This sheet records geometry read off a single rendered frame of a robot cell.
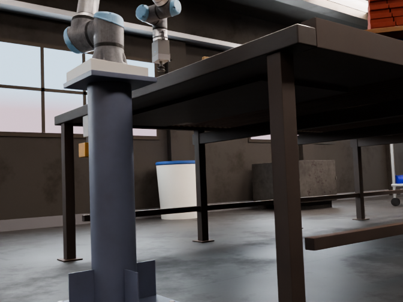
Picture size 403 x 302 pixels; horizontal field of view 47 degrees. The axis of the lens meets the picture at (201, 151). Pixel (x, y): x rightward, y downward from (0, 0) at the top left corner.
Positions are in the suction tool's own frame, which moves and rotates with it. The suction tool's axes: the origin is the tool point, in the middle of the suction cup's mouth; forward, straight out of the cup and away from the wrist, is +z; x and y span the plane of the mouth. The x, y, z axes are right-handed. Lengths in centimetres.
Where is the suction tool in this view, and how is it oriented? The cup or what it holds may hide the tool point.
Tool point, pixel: (161, 71)
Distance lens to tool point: 238.9
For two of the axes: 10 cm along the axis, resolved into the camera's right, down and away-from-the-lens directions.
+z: 0.4, 10.0, -0.6
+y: -4.6, 0.7, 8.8
